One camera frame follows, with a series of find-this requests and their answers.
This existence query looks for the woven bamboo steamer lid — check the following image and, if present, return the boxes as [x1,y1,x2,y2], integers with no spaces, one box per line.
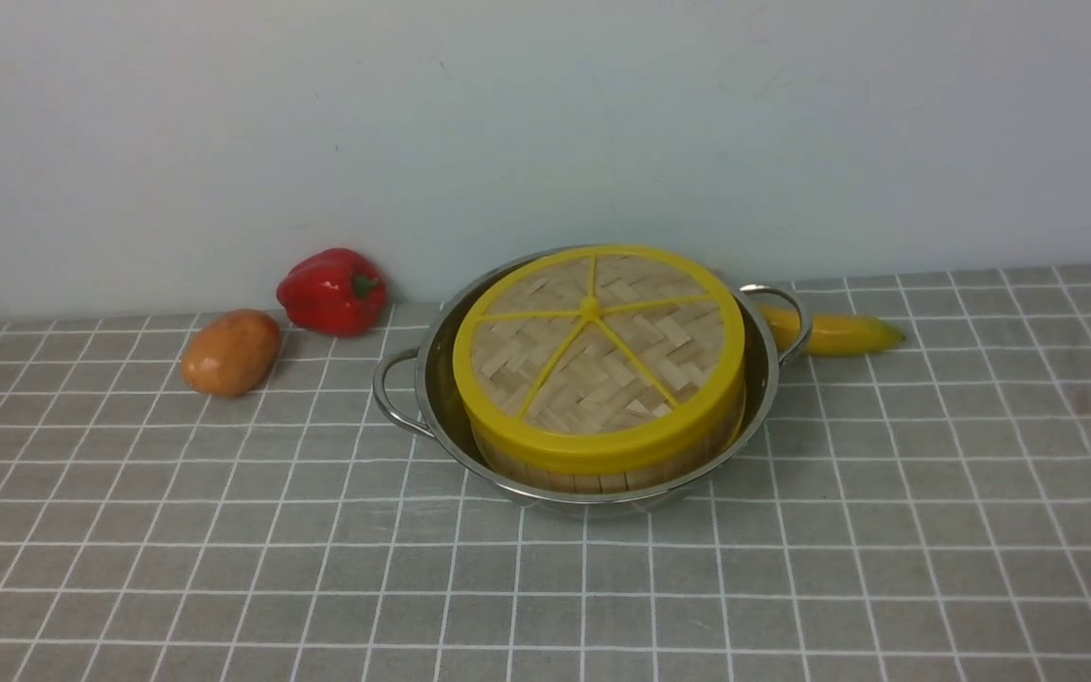
[452,246,748,433]

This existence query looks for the bamboo steamer basket yellow rim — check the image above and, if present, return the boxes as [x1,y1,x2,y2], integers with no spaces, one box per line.
[471,385,750,494]

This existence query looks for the stainless steel pot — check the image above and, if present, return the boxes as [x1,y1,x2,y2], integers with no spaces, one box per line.
[371,244,813,521]

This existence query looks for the red bell pepper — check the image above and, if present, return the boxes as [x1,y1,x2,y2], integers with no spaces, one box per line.
[276,249,388,337]

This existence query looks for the yellow banana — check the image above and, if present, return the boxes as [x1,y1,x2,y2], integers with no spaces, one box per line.
[759,306,906,357]

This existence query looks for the brown potato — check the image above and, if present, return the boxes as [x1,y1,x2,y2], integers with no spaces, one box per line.
[181,308,281,399]

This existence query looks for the grey checkered tablecloth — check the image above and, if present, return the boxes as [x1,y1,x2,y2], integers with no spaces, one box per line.
[0,266,1091,681]

